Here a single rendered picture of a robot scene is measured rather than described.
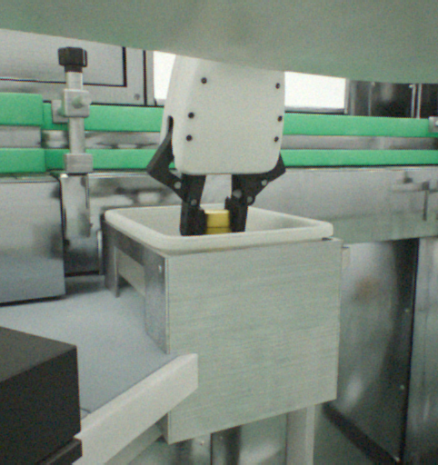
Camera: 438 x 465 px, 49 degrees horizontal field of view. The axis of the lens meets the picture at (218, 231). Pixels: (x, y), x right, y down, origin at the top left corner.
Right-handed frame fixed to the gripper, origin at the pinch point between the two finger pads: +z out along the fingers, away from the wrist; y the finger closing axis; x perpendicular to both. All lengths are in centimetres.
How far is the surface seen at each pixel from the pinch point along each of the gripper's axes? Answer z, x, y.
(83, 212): 2.7, -10.9, 9.9
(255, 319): 5.4, 8.5, -0.7
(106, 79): -7.3, -42.6, 0.3
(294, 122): -5.0, -24.4, -24.4
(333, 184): 3.9, -20.1, -30.7
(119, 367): 6.9, 9.5, 11.2
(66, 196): 1.0, -11.3, 11.5
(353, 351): 49, -30, -55
